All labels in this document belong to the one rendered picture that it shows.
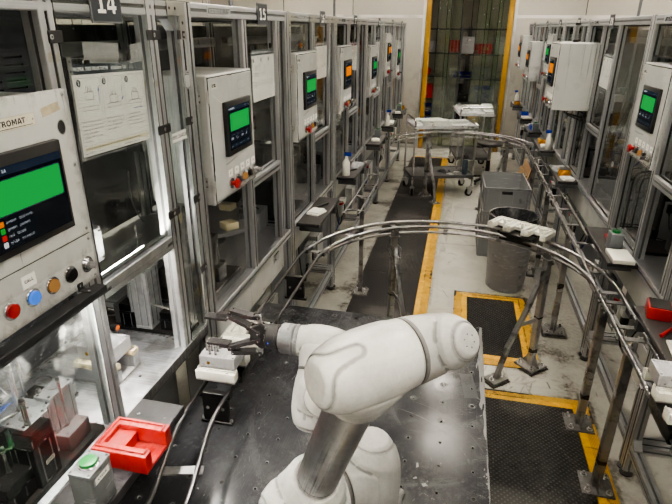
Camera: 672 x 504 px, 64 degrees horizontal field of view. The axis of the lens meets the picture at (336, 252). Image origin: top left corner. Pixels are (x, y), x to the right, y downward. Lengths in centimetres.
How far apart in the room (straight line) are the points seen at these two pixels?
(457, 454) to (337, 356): 105
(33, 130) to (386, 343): 84
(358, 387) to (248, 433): 108
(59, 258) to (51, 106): 33
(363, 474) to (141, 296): 103
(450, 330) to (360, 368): 18
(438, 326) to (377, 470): 60
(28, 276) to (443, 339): 86
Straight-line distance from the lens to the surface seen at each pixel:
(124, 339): 187
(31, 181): 125
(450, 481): 181
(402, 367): 94
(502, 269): 441
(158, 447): 159
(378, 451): 148
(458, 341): 97
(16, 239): 123
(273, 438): 192
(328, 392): 91
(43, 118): 131
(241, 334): 207
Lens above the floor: 196
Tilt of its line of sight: 23 degrees down
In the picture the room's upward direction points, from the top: straight up
